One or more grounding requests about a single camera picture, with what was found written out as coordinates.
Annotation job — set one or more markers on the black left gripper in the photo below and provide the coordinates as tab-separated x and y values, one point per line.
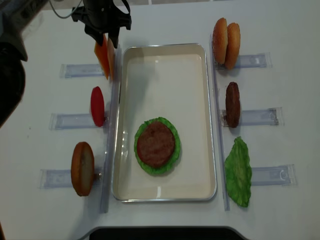
103	15

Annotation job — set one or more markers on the orange cheese slice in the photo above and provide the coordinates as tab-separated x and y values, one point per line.
111	57
101	52

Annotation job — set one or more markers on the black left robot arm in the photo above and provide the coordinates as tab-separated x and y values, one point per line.
15	15

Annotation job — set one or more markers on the upright red tomato slice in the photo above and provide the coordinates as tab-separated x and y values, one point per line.
97	107

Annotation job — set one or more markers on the stacked meat patty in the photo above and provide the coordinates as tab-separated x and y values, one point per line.
155	145

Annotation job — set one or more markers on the upright brown meat patty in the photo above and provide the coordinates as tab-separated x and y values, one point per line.
232	105

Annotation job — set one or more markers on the stacked green lettuce leaf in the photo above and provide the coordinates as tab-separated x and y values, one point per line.
170	164

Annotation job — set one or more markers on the upright green lettuce leaf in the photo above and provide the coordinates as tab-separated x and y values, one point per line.
238	173

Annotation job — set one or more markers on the white rectangular tray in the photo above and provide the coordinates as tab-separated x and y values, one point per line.
169	81

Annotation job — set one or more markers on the sesame top bun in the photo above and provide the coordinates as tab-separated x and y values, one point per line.
220	40

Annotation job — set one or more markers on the plain bun slice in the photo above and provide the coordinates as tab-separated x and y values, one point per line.
233	46

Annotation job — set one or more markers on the upright bun left side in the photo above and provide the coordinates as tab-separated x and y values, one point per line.
82	169

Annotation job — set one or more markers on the black base at table edge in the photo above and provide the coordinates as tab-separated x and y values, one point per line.
165	233

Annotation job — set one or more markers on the clear cheese holder rail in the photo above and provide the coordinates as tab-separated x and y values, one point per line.
80	70

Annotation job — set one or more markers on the clear tomato holder rail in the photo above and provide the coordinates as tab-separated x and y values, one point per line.
61	121

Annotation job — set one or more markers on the left long clear rail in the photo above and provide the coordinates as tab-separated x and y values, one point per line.
111	133

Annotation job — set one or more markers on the long clear rail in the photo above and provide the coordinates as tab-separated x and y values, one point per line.
111	133
226	200

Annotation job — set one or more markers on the clear left bun holder rail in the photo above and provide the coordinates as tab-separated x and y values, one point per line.
52	179

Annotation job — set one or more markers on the clear bun holder rail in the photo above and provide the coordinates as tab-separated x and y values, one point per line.
52	179
260	60

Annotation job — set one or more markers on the clear right bun holder rail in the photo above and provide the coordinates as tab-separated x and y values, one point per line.
260	60

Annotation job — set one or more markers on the clear patty holder rail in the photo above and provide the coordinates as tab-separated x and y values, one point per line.
263	117

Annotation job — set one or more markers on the right long clear rail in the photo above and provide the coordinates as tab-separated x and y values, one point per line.
226	200

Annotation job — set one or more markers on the clear lettuce holder rail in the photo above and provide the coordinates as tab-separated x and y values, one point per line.
283	175

